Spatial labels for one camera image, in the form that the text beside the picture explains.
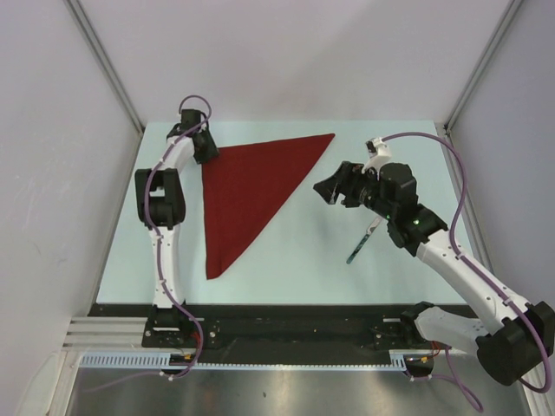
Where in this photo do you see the aluminium front frame rail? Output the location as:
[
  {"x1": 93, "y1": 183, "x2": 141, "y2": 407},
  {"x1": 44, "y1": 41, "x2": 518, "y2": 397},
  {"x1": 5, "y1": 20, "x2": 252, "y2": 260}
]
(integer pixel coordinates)
[{"x1": 64, "y1": 316, "x2": 407, "y2": 350}]

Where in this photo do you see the red cloth napkin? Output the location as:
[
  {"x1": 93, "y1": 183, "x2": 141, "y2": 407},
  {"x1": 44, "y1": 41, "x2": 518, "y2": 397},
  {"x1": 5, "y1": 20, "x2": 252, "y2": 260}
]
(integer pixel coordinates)
[{"x1": 201, "y1": 133, "x2": 336, "y2": 280}]

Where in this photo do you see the left aluminium frame post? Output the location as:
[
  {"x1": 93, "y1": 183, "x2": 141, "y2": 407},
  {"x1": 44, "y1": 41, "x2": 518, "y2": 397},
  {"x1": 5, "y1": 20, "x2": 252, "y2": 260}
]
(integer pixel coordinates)
[{"x1": 62, "y1": 0, "x2": 146, "y2": 137}]

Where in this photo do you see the knife with dark handle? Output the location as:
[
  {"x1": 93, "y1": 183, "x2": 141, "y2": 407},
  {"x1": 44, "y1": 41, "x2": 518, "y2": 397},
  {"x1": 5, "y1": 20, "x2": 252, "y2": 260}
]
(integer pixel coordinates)
[{"x1": 346, "y1": 216, "x2": 383, "y2": 264}]

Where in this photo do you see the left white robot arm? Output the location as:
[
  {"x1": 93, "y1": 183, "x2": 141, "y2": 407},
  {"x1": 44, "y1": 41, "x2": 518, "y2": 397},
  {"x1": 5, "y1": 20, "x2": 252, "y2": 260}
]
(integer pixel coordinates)
[{"x1": 134, "y1": 108, "x2": 219, "y2": 309}]

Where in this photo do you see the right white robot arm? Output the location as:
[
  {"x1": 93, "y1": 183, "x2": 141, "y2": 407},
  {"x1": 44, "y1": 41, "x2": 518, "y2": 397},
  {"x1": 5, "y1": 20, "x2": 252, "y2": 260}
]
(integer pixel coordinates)
[{"x1": 313, "y1": 161, "x2": 554, "y2": 386}]

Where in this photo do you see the right aluminium frame post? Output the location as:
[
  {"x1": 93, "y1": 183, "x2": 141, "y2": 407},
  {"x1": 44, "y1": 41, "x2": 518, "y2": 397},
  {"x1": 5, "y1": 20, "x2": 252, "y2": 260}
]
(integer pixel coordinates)
[{"x1": 442, "y1": 0, "x2": 524, "y2": 135}]

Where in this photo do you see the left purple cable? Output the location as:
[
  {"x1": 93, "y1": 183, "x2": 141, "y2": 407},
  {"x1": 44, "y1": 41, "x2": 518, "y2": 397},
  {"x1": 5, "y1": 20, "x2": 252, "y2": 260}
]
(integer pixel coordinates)
[{"x1": 86, "y1": 94, "x2": 214, "y2": 391}]

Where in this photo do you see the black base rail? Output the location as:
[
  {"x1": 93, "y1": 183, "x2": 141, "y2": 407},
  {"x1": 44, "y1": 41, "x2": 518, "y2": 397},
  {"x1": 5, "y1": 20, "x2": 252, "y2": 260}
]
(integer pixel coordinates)
[{"x1": 88, "y1": 302, "x2": 434, "y2": 365}]

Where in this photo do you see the aluminium frame post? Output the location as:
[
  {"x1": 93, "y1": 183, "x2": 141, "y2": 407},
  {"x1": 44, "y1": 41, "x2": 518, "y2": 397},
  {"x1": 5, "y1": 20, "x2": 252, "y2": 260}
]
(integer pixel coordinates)
[
  {"x1": 62, "y1": 0, "x2": 146, "y2": 137},
  {"x1": 442, "y1": 0, "x2": 524, "y2": 135}
]

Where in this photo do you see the white cable duct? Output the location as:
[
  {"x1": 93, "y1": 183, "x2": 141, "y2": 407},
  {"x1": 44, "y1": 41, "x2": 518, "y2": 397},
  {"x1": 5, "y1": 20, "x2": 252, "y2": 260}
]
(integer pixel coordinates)
[{"x1": 79, "y1": 351, "x2": 434, "y2": 373}]

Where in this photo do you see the purple cable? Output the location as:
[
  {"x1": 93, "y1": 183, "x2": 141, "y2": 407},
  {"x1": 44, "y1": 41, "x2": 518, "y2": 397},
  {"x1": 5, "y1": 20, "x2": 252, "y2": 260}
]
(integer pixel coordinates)
[
  {"x1": 372, "y1": 132, "x2": 547, "y2": 415},
  {"x1": 86, "y1": 94, "x2": 214, "y2": 391}
]

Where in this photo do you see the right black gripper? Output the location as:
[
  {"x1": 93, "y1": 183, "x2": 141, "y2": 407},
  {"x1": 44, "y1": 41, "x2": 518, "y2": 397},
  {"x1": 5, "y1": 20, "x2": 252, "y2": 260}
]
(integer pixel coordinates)
[{"x1": 313, "y1": 161, "x2": 395, "y2": 220}]

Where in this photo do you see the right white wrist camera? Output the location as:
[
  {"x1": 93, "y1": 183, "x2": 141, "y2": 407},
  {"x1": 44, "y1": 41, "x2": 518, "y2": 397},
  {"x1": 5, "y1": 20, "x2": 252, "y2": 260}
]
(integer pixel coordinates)
[{"x1": 362, "y1": 137, "x2": 392, "y2": 173}]

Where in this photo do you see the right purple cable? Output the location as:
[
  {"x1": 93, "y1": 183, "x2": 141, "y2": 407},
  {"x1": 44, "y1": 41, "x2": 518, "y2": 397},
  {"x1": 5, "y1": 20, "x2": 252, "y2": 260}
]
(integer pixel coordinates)
[{"x1": 372, "y1": 132, "x2": 547, "y2": 415}]

